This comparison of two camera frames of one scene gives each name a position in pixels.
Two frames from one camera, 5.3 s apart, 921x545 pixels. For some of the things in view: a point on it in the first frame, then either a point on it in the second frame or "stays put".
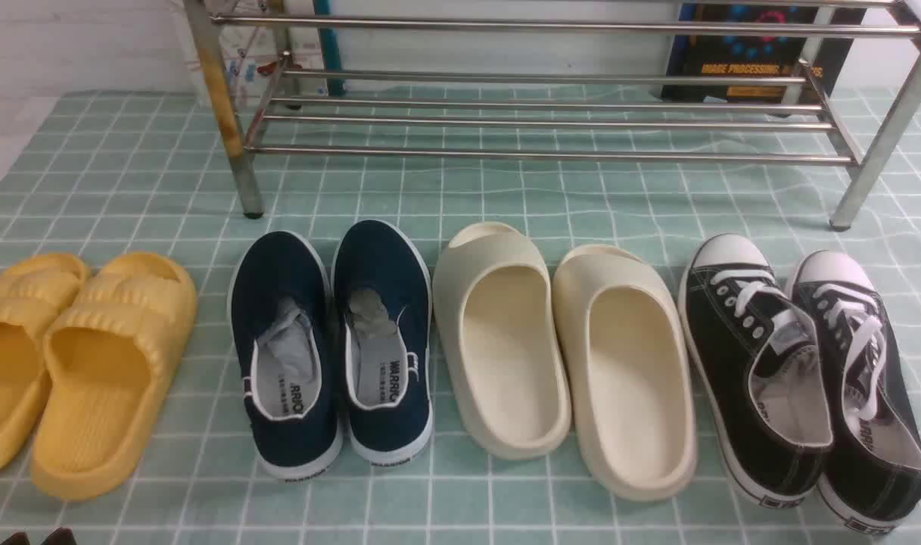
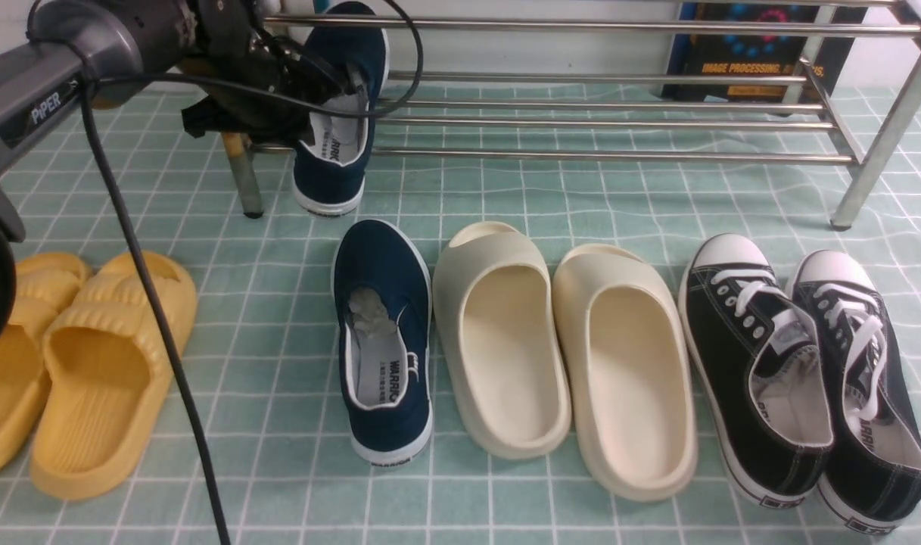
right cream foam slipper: [628, 341] stays put
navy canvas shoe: [284, 321] to [329, 175]
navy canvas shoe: [383, 286] stays put
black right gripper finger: [60, 536] to [237, 42]
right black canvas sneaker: [879, 462] stays put
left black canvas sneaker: [756, 368] stays put
